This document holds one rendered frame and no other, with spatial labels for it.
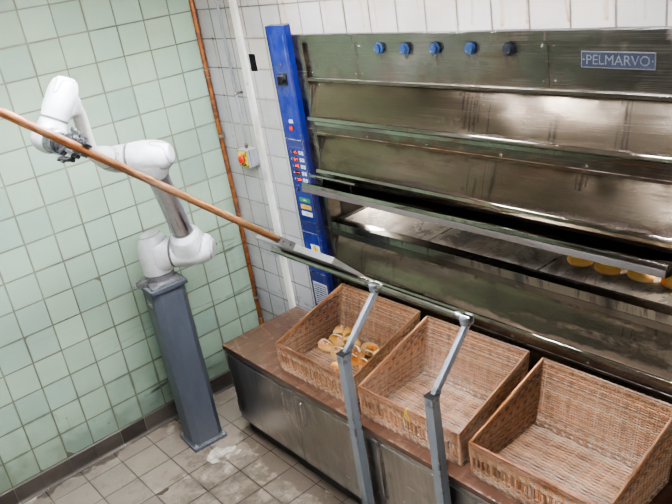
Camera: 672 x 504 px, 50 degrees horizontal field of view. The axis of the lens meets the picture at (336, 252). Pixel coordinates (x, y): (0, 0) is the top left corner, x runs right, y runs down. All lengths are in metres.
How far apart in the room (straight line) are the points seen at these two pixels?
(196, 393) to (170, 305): 0.55
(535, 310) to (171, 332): 1.89
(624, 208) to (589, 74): 0.45
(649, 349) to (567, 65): 1.01
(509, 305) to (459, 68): 0.96
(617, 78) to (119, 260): 2.72
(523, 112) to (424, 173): 0.58
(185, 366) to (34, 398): 0.80
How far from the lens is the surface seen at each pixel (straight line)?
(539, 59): 2.58
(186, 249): 3.61
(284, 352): 3.52
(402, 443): 3.02
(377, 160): 3.24
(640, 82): 2.41
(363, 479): 3.28
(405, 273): 3.37
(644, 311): 2.66
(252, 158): 3.98
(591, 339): 2.83
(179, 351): 3.92
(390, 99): 3.09
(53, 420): 4.25
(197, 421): 4.14
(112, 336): 4.20
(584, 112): 2.53
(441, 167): 2.99
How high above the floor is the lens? 2.46
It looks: 23 degrees down
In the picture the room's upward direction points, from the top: 9 degrees counter-clockwise
